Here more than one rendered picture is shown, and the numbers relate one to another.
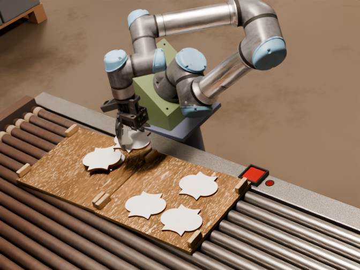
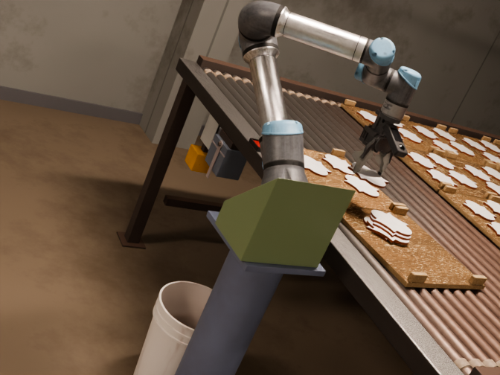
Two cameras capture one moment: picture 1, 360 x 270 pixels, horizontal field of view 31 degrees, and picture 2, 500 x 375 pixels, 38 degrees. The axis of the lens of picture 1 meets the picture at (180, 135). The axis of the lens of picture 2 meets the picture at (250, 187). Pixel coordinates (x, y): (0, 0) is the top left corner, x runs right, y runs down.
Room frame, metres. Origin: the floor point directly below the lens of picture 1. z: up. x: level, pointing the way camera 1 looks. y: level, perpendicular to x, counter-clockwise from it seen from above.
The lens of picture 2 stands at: (4.13, 0.16, 1.76)
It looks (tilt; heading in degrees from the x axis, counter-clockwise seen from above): 22 degrees down; 188
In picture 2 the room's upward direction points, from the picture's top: 24 degrees clockwise
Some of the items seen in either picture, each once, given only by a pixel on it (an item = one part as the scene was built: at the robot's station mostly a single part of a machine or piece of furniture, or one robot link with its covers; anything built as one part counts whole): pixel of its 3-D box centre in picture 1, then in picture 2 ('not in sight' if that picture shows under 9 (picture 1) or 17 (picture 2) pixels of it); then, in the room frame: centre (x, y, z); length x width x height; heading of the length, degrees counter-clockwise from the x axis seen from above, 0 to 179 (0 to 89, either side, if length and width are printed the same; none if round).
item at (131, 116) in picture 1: (129, 109); (381, 132); (1.82, 0.14, 1.20); 0.09 x 0.08 x 0.12; 46
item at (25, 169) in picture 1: (23, 170); (478, 280); (1.97, 0.60, 0.95); 0.06 x 0.02 x 0.03; 137
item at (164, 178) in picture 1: (172, 198); (335, 178); (1.64, 0.07, 0.93); 0.41 x 0.35 x 0.02; 45
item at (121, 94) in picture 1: (123, 89); (393, 109); (1.83, 0.15, 1.28); 0.08 x 0.08 x 0.05
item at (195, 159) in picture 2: not in sight; (206, 142); (1.39, -0.47, 0.74); 0.09 x 0.08 x 0.24; 41
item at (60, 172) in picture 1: (85, 166); (405, 245); (1.93, 0.37, 0.93); 0.41 x 0.35 x 0.02; 47
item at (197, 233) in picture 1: (194, 239); (338, 152); (1.41, 0.03, 0.95); 0.06 x 0.02 x 0.03; 135
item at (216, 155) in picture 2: not in sight; (225, 157); (1.52, -0.35, 0.77); 0.14 x 0.11 x 0.18; 41
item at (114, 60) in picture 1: (119, 68); (402, 86); (1.82, 0.14, 1.36); 0.09 x 0.08 x 0.11; 90
